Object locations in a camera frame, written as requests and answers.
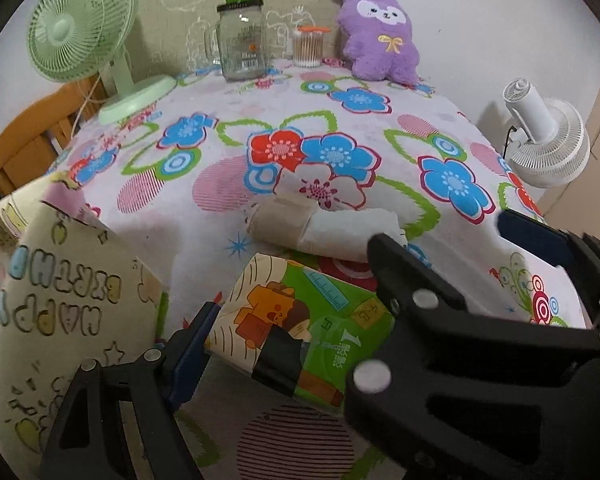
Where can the glass jar with black lid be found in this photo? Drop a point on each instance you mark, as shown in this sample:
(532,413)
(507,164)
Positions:
(242,45)

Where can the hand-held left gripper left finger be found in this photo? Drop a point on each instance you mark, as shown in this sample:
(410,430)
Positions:
(192,355)

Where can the green cartoon tissue pack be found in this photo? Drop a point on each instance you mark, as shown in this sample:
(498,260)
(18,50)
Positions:
(330,310)

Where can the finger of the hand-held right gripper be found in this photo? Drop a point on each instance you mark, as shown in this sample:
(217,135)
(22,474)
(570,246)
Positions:
(532,237)

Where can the white floor fan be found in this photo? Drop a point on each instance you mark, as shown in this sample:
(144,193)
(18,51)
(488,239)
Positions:
(550,135)

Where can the cotton swab container orange lid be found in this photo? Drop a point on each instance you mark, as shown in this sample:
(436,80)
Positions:
(309,47)

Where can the green patterned backing board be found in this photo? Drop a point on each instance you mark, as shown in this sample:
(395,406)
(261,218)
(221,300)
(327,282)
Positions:
(180,5)

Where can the floral tablecloth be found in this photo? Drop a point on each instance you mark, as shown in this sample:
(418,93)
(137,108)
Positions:
(205,185)

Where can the green desk fan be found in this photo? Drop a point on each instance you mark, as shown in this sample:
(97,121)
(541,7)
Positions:
(75,15)

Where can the white folded gauze towel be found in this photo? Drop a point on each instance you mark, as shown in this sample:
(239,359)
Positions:
(340,232)

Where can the wooden chair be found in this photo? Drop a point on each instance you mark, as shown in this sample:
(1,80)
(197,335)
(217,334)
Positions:
(25,130)

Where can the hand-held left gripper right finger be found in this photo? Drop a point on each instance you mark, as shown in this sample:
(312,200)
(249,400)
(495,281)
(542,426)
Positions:
(395,272)

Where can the purple plush bunny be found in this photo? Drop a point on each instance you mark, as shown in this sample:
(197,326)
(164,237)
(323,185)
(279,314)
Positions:
(380,35)

